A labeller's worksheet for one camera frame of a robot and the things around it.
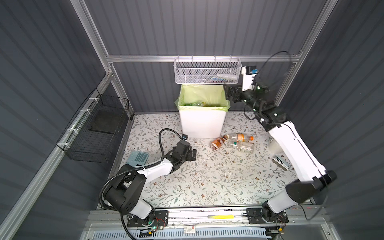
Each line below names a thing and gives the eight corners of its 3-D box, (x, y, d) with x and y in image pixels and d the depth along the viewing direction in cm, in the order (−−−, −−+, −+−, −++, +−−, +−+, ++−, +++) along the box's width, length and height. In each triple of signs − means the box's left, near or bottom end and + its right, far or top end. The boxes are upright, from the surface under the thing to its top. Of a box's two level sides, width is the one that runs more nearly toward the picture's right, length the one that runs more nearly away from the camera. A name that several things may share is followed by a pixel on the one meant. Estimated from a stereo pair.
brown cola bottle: (214, 152, 100) (215, 147, 96) (210, 147, 102) (211, 143, 98) (230, 140, 106) (231, 136, 102) (226, 136, 108) (227, 132, 104)
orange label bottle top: (232, 143, 103) (233, 140, 100) (230, 136, 107) (231, 133, 104) (253, 143, 103) (255, 140, 100) (251, 136, 107) (252, 133, 104)
